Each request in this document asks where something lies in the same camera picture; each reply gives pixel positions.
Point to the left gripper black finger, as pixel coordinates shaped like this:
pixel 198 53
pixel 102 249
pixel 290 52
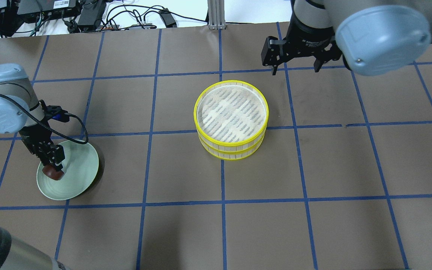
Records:
pixel 55 155
pixel 46 158

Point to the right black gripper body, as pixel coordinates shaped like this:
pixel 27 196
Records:
pixel 311 38

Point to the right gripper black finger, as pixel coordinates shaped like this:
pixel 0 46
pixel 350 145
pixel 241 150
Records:
pixel 322 56
pixel 274 53

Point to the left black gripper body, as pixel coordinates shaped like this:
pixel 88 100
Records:
pixel 36 131

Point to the brown bun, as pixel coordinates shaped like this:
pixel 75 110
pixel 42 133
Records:
pixel 51 172

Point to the yellow bamboo steamer layer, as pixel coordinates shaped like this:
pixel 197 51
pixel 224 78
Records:
pixel 232 153
pixel 231 113

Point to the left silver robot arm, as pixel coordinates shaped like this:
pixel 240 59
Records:
pixel 21 112

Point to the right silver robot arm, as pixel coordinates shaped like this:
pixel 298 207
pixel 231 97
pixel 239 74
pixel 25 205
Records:
pixel 372 37

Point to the light green plate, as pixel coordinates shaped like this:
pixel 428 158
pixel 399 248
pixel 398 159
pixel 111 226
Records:
pixel 80 168

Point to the black power brick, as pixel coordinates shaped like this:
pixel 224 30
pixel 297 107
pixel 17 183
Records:
pixel 168 19

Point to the black electronics boxes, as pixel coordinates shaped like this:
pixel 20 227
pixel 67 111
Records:
pixel 29 16

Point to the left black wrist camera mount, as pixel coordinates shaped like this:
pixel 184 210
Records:
pixel 54 112

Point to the aluminium frame post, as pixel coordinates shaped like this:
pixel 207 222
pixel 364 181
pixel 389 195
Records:
pixel 216 15

